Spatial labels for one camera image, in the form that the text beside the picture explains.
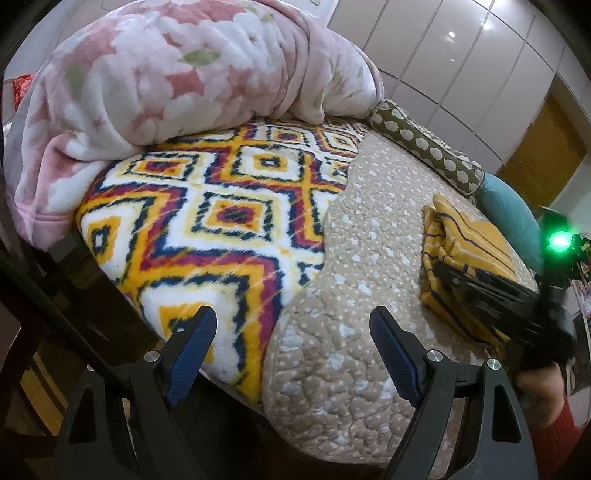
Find yellow striped knit sweater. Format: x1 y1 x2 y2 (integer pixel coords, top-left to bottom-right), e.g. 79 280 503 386
421 194 525 349

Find person's right hand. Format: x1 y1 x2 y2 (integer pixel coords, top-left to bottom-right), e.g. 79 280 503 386
516 363 565 430

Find teal cushion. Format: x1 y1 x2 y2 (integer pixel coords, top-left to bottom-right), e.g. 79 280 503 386
473 173 544 275

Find beige dotted quilted bedspread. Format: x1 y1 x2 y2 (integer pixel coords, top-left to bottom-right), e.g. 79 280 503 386
260 131 539 467

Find yellow wooden door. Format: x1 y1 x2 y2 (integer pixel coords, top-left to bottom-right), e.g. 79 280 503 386
497 94 586 218

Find colourful diamond pattern blanket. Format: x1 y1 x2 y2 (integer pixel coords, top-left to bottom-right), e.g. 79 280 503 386
75 118 367 404

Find olive patterned bolster pillow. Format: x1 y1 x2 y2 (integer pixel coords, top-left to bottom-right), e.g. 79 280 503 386
369 99 485 197

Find white wardrobe doors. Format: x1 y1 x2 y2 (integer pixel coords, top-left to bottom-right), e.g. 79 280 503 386
329 0 565 173

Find pink floral fleece blanket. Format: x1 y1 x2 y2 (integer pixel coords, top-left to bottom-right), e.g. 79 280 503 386
4 1 384 250

